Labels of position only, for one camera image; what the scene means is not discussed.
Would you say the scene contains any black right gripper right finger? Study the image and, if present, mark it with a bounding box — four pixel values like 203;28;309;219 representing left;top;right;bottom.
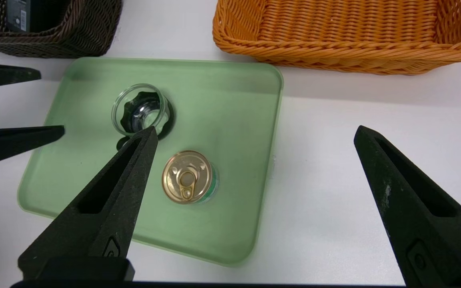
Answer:
354;125;461;288

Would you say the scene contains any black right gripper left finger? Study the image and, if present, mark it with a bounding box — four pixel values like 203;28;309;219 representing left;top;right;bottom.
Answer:
18;126;159;280

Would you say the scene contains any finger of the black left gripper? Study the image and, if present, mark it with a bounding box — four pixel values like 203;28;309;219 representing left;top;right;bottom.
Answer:
0;62;42;90
0;125;65;170

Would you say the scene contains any black square bottle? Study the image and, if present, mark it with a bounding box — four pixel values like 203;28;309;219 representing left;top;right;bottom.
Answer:
6;0;55;32

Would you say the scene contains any gold lid tin can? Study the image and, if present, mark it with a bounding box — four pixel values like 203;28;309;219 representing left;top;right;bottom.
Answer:
162;150;219;205

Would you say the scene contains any glass cup black holder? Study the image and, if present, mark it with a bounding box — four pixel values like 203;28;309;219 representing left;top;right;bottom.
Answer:
111;83;174;150

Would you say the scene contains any dark brown wicker basket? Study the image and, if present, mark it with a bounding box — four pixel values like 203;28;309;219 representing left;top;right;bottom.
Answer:
0;0;123;59

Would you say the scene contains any orange wicker basket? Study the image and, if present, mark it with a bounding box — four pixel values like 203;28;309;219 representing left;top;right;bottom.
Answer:
212;0;461;76

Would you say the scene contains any light green plastic tray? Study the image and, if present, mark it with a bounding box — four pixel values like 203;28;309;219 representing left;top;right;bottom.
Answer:
17;57;284;267

